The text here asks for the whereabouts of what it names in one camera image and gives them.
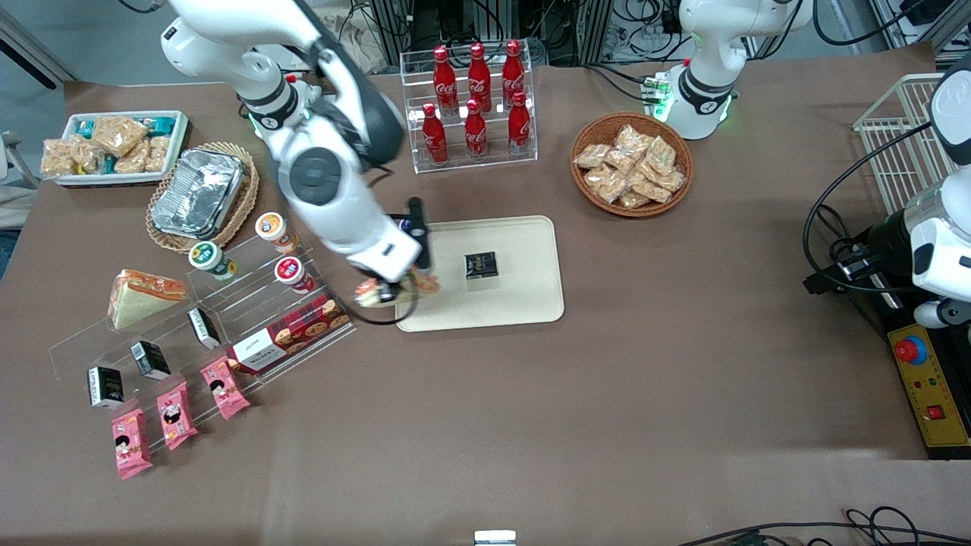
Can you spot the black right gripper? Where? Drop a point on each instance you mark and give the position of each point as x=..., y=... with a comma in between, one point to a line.
x=384, y=293

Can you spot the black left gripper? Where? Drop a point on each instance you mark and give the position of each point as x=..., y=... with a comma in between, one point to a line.
x=886, y=241

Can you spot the triangular sandwich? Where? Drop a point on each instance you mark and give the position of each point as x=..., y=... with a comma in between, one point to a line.
x=428, y=284
x=140, y=299

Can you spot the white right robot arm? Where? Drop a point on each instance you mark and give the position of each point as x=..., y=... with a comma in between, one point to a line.
x=334, y=220

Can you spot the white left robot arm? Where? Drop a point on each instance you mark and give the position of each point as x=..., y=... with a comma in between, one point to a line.
x=713, y=45

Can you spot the beige plastic tray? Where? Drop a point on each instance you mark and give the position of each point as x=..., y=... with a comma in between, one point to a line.
x=516, y=303

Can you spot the white rectangular snack tray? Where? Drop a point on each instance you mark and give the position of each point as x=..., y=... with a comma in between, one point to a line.
x=114, y=180

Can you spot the blue lid cup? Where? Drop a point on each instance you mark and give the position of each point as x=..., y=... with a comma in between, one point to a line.
x=407, y=224

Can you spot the red lid cup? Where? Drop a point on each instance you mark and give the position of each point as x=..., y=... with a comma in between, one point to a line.
x=292, y=273

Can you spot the small black packet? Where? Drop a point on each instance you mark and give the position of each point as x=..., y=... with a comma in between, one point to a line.
x=481, y=265

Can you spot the red cookie box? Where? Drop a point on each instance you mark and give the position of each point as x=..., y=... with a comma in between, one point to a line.
x=296, y=334

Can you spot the orange lid cup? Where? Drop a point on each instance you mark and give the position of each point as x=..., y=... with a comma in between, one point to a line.
x=273, y=229

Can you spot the clear acrylic stepped stand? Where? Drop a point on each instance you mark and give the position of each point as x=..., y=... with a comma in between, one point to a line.
x=250, y=284

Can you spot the clear acrylic bottle rack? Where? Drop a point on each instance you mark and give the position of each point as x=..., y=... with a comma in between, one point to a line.
x=470, y=167

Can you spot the yellow emergency stop control box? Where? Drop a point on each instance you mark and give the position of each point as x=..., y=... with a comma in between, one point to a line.
x=929, y=394

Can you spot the red cola bottle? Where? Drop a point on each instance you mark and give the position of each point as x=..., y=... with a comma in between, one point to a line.
x=513, y=72
x=479, y=76
x=435, y=140
x=520, y=129
x=476, y=135
x=444, y=83

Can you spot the oval light wicker basket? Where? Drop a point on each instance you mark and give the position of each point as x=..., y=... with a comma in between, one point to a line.
x=250, y=189

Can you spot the green lid cup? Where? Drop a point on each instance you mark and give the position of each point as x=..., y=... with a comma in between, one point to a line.
x=208, y=258

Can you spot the small black box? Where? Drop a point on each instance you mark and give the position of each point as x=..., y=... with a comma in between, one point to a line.
x=203, y=327
x=150, y=360
x=106, y=389

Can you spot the pink snack packet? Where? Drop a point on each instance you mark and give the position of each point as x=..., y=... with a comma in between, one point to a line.
x=224, y=388
x=176, y=415
x=131, y=444

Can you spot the clear wrapped snack packet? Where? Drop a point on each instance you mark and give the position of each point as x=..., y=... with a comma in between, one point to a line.
x=632, y=140
x=607, y=184
x=661, y=155
x=634, y=200
x=658, y=188
x=592, y=156

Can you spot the round brown wicker basket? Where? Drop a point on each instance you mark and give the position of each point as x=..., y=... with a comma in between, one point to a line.
x=633, y=213

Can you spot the silver foil container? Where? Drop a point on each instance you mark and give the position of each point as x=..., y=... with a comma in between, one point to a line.
x=197, y=193

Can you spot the brown table cloth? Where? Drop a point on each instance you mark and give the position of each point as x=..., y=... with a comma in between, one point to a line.
x=607, y=379

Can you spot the crumpled beige paper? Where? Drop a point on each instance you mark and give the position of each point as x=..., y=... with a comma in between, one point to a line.
x=364, y=30

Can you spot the clear wrapped rice cracker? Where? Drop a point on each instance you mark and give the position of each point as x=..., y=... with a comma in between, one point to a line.
x=86, y=155
x=57, y=159
x=131, y=159
x=158, y=153
x=119, y=135

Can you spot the small white device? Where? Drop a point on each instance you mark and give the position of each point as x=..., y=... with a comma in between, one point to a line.
x=494, y=538

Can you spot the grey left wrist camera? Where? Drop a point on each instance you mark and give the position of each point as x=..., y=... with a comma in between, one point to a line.
x=941, y=312

